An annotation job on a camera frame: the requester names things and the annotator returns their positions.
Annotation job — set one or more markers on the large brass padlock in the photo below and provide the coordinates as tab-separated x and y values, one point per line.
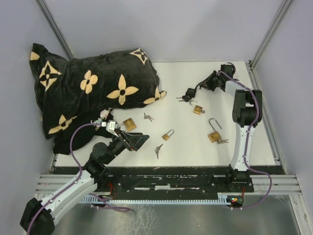
129	124

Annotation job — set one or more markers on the black padlock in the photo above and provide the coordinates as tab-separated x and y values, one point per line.
191	92

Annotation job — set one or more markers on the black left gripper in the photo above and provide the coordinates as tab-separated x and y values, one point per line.
131	140

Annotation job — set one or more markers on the long shackle padlock keys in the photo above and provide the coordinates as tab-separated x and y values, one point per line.
222	141

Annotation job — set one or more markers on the large padlock keys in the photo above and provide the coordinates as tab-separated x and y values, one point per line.
148	117

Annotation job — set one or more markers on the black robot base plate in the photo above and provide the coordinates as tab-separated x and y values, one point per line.
192	179

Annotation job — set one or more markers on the small padlock keys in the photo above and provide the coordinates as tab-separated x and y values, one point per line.
157	149

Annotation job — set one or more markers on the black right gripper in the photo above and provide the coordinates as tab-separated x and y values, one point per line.
206	83

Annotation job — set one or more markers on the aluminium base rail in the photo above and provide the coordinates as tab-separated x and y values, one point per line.
281	184

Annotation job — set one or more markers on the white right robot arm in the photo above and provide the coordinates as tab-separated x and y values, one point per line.
246	114

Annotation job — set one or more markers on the small brass padlock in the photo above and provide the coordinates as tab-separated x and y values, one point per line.
197	109
167	135

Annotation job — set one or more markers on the black padlock keys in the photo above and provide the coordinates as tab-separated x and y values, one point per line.
184	98

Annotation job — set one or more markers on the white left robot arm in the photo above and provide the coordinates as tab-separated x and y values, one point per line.
40	217

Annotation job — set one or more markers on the small brass padlock top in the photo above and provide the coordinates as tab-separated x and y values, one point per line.
197	109

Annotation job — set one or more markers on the brass padlock long shackle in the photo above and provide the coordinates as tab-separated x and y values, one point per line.
214	136

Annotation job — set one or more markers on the black floral plush pillow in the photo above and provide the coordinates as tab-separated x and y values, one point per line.
66	89

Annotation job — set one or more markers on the aluminium frame post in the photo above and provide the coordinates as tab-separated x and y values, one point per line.
273	27
43	6

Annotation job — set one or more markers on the right aluminium frame post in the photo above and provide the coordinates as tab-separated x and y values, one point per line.
273	27

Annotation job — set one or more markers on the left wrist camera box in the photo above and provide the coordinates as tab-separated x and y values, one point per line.
109	126

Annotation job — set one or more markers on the light blue cable duct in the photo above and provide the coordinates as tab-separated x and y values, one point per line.
172	197

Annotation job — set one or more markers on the left aluminium frame post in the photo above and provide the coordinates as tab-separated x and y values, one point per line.
43	6

